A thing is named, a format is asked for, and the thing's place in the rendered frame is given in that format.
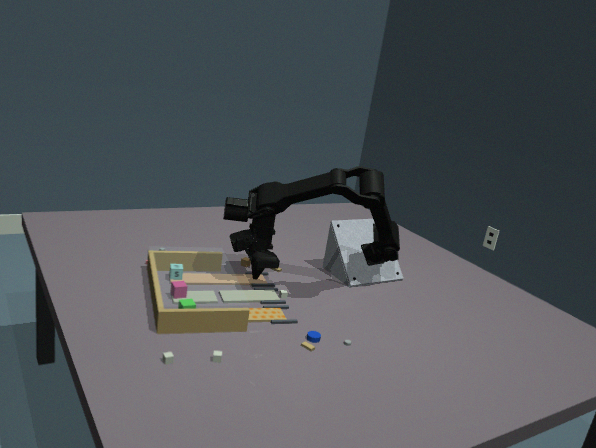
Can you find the blue cylinder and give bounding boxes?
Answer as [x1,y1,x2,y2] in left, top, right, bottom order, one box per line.
[307,331,321,343]

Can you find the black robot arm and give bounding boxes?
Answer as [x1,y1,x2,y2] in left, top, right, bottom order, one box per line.
[223,166,400,266]

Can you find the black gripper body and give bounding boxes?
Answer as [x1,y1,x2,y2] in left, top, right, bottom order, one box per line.
[248,223,280,269]

